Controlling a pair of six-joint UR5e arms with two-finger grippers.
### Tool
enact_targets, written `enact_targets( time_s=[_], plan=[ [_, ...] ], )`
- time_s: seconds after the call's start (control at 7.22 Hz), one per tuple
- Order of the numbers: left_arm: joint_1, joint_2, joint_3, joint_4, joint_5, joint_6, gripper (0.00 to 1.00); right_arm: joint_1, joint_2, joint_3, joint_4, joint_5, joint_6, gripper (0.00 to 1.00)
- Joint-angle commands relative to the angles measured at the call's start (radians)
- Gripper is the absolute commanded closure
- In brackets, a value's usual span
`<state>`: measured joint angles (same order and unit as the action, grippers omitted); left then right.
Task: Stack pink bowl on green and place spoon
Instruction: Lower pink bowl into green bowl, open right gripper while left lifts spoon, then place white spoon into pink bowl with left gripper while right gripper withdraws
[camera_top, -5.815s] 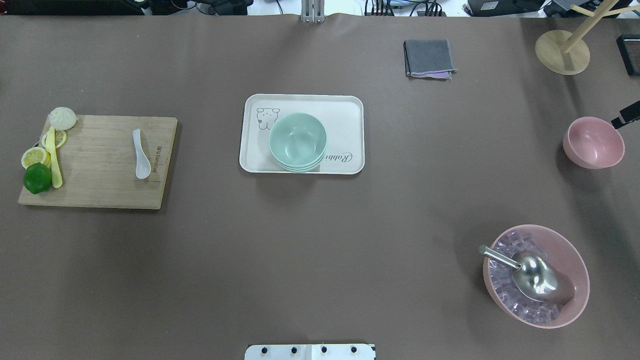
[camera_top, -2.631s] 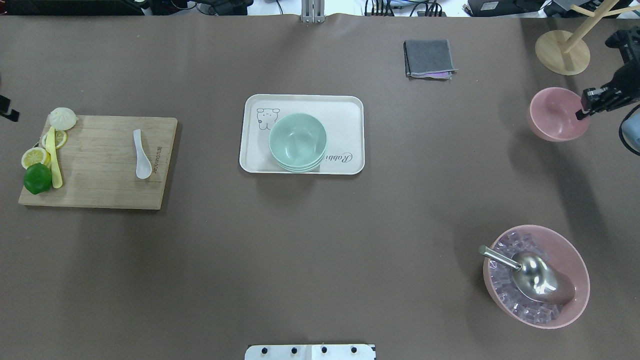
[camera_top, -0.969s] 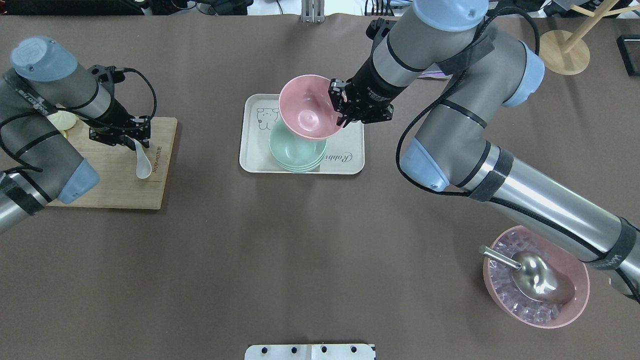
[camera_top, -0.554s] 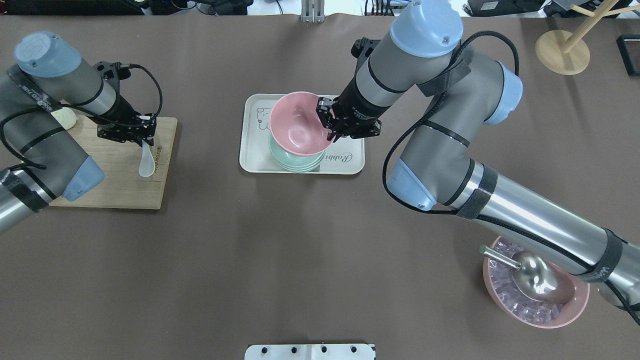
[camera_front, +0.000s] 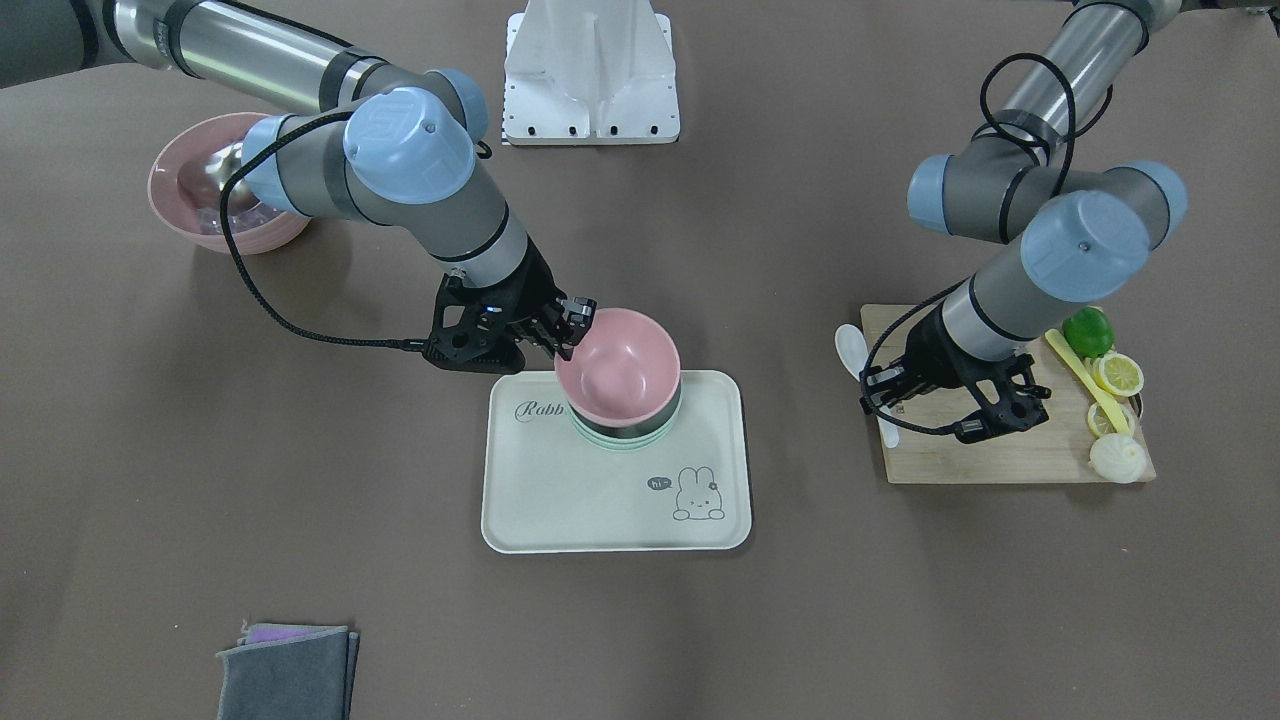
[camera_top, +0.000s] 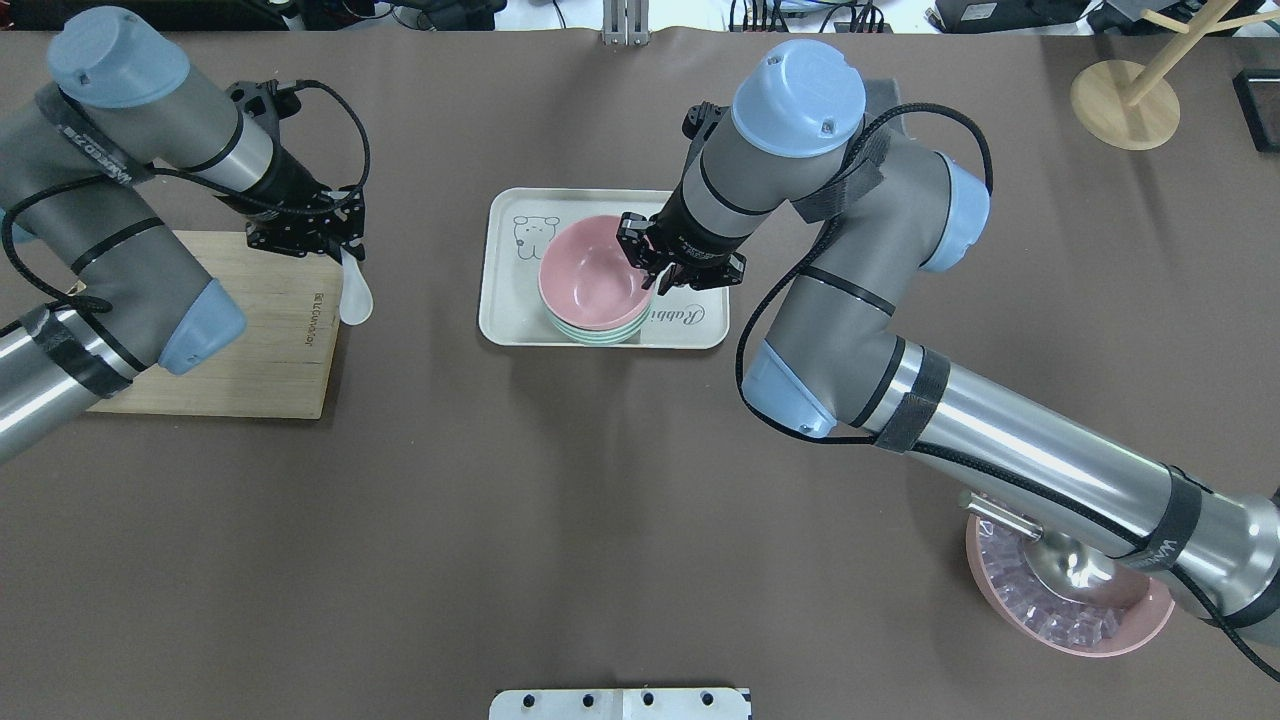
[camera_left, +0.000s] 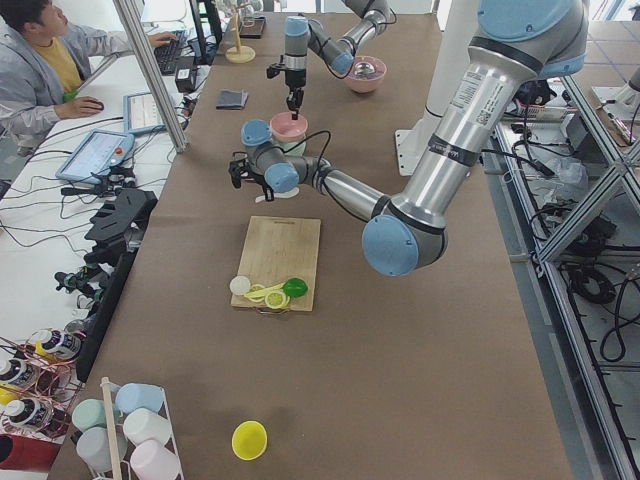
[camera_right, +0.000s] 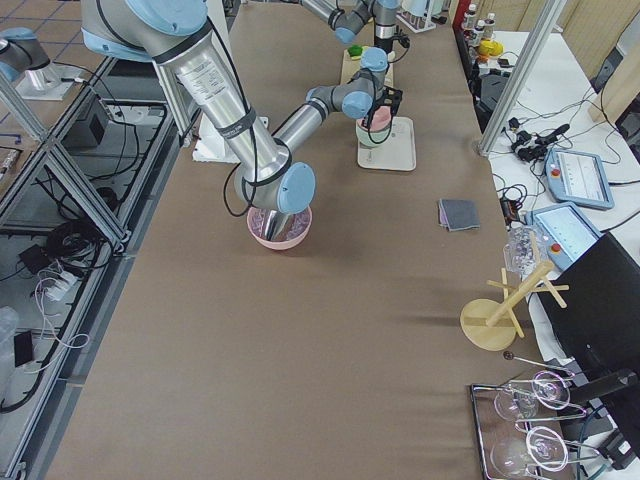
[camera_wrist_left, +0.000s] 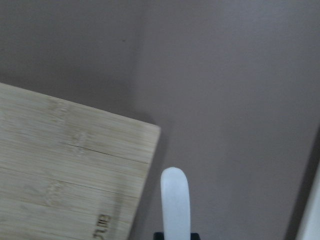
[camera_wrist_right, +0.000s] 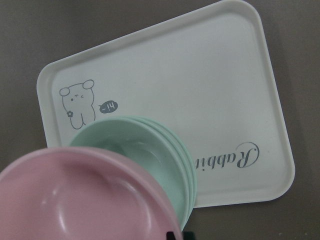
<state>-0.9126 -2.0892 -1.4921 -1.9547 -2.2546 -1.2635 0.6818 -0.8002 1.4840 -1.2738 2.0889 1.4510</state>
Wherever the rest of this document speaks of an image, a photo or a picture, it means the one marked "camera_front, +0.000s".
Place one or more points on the front lemon slice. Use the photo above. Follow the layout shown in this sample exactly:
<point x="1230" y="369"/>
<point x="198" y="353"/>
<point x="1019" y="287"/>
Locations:
<point x="1118" y="374"/>

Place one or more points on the lower green bowls stack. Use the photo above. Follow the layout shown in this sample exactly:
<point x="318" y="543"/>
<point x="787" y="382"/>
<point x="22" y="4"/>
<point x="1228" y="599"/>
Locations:
<point x="626" y="439"/>

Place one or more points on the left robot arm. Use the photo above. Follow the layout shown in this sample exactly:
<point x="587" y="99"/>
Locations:
<point x="1068" y="237"/>

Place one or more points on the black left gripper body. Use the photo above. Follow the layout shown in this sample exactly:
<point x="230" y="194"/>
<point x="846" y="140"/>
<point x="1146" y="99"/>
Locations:
<point x="935" y="352"/>

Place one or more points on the large pink ice bowl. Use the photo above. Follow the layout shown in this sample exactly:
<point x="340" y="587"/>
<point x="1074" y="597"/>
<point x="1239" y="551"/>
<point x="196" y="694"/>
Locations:
<point x="256" y="230"/>

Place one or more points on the lemon slice under knife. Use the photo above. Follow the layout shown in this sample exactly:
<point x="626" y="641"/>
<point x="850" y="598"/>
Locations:
<point x="1100" y="424"/>

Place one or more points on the cream rabbit serving tray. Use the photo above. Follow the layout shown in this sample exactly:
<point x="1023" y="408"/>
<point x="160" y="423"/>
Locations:
<point x="551" y="487"/>

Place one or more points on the small pink bowl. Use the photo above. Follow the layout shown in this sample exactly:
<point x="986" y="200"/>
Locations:
<point x="624" y="371"/>

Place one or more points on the white ceramic spoon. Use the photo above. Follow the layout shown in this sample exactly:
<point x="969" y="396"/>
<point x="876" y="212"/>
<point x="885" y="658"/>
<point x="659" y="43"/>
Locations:
<point x="852" y="349"/>

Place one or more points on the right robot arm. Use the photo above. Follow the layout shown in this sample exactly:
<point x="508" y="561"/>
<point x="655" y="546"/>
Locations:
<point x="359" y="138"/>

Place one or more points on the purple cloth under grey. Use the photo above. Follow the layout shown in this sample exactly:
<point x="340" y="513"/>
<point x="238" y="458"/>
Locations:
<point x="274" y="632"/>

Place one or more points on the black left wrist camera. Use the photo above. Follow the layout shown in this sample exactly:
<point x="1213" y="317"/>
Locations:
<point x="1018" y="408"/>

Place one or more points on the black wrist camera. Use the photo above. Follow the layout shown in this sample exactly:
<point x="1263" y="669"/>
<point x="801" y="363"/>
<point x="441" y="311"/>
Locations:
<point x="469" y="332"/>
<point x="1018" y="408"/>

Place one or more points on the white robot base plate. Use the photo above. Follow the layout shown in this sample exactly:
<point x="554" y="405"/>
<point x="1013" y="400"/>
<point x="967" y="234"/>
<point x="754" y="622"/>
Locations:
<point x="589" y="73"/>

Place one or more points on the metal ice scoop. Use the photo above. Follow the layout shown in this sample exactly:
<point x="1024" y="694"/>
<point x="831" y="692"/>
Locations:
<point x="201" y="181"/>

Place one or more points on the yellow plastic knife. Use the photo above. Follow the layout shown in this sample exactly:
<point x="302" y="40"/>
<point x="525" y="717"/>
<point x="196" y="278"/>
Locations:
<point x="1119" y="419"/>

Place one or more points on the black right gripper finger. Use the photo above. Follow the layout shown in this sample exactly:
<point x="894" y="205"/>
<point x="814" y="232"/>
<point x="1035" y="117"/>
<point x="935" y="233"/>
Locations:
<point x="563" y="348"/>

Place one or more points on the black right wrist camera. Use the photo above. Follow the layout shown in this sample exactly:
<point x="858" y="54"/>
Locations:
<point x="469" y="332"/>

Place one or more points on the grey folded cloth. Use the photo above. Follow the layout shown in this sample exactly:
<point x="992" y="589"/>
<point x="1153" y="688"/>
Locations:
<point x="307" y="678"/>

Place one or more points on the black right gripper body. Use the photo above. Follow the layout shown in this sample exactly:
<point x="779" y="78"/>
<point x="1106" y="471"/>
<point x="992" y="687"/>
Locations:
<point x="527" y="291"/>

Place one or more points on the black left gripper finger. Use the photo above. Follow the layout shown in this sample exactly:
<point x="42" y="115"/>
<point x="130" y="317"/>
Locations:
<point x="880" y="399"/>

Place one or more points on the green lime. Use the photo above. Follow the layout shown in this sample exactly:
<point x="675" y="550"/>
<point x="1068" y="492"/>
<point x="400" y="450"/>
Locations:
<point x="1089" y="332"/>

